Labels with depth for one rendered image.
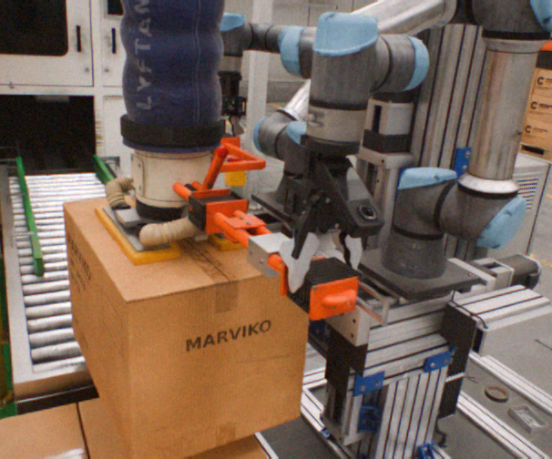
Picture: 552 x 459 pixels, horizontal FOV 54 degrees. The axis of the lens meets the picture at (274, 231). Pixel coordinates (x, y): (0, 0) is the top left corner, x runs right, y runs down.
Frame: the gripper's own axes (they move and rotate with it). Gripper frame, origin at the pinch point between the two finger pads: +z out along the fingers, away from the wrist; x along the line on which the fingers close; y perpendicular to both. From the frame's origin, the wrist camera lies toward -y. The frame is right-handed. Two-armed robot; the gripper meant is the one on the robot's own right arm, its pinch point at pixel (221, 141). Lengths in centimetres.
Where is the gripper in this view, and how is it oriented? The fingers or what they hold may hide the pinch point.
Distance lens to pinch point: 163.2
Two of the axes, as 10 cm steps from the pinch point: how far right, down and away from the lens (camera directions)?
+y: 5.0, 3.5, -7.9
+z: -0.8, 9.3, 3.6
